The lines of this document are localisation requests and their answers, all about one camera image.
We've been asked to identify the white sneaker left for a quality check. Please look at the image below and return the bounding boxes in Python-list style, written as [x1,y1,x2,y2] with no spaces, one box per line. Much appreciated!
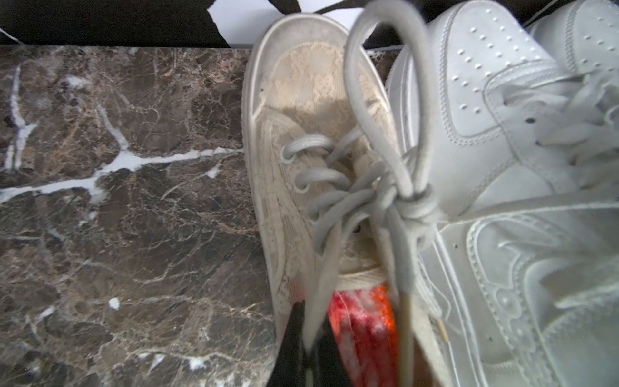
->
[386,0,619,387]

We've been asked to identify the white sneaker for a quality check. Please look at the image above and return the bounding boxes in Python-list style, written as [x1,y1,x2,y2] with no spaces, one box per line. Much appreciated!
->
[527,1,618,90]
[386,0,619,387]

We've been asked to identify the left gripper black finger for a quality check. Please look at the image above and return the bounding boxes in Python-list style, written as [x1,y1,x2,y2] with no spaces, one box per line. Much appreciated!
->
[267,302,352,387]

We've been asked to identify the white sneaker right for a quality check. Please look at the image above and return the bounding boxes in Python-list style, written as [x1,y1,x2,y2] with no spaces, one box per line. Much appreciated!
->
[527,1,618,90]

